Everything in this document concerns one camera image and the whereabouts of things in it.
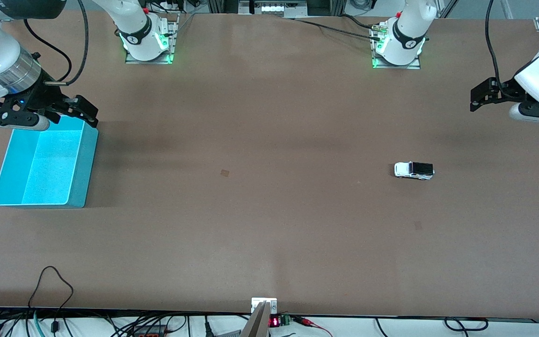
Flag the white jeep toy black roof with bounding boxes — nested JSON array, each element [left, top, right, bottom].
[[394, 161, 435, 181]]

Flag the light blue plastic bin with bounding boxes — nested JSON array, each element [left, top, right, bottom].
[[0, 115, 99, 209]]

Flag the metal box with white lights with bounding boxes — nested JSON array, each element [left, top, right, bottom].
[[238, 0, 308, 15]]

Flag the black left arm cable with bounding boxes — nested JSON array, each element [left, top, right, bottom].
[[485, 0, 527, 101]]

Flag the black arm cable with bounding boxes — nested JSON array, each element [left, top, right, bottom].
[[485, 0, 527, 101], [23, 0, 89, 87]]

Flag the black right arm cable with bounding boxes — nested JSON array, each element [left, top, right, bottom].
[[23, 0, 89, 87]]

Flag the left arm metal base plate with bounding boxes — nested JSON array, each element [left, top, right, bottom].
[[371, 23, 422, 70]]

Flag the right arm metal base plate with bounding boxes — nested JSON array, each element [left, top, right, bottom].
[[124, 13, 180, 65]]

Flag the thick black table cable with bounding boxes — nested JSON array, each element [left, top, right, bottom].
[[340, 14, 379, 30]]

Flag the thin black table cable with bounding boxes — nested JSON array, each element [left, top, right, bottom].
[[293, 18, 382, 40]]

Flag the thin black looped cable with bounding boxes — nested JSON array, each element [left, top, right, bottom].
[[27, 266, 74, 334]]

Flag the black coiled cable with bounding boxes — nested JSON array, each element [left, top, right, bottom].
[[444, 317, 489, 331]]

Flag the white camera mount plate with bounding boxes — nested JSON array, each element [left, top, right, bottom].
[[251, 298, 278, 314]]

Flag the grey camera mount pole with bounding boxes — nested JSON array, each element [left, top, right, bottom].
[[240, 302, 271, 337]]

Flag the red clip lead wires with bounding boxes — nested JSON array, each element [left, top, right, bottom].
[[293, 316, 333, 337]]

